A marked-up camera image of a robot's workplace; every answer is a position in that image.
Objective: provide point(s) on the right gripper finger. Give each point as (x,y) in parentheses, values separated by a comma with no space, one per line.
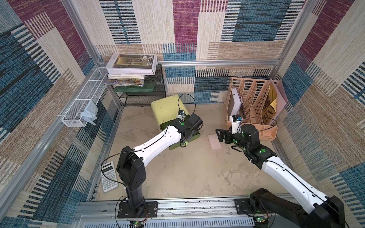
(226,138)
(221,133)

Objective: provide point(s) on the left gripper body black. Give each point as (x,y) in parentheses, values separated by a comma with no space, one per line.
(190,136)

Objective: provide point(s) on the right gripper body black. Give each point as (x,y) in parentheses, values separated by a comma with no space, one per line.
(226,136)

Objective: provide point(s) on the green top drawer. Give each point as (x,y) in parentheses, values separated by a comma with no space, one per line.
(195,135)

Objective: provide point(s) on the pink sponge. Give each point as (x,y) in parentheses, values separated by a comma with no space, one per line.
(214,142)

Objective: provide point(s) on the green three-drawer cabinet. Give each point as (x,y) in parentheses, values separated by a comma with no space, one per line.
(166,109)

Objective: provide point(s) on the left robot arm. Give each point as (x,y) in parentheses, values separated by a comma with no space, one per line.
(133,161)

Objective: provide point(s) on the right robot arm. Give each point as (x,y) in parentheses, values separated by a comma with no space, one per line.
(313,209)

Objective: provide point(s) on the white book in organizer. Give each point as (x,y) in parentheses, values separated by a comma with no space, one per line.
(234,103)

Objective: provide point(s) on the yellow brown magazine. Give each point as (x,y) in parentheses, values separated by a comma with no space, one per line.
(270,105)

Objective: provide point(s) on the pink desk file organizer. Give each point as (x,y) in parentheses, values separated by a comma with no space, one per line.
(252,93)

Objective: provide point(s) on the pink folder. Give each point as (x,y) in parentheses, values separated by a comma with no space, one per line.
(281,96)

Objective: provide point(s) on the green tray on shelf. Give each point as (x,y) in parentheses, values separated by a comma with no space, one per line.
(148,87)

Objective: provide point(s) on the stack of magazines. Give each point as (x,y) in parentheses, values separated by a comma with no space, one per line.
(124,80)

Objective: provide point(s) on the white calculator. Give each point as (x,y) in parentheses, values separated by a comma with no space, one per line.
(108,177)

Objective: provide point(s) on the large white book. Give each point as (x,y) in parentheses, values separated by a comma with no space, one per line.
(132,64)

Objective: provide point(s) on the crumpled white cloth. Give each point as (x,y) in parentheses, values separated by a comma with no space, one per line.
(90,113)

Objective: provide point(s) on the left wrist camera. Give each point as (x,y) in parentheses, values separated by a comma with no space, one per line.
(181,115)

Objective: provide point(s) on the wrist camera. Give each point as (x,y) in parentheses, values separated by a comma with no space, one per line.
(181,115)
(236,121)

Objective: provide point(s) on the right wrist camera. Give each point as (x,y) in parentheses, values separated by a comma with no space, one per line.
(236,121)

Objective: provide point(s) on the black wire shelf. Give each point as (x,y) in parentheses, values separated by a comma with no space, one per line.
(129,99)

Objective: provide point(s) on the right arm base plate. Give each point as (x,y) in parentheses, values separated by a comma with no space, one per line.
(247,206)

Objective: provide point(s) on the aluminium front rail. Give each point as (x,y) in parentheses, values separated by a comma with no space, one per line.
(206,212)

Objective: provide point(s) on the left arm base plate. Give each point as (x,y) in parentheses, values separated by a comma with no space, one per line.
(148,209)

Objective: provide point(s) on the white wire basket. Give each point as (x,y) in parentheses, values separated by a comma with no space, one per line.
(92,90)

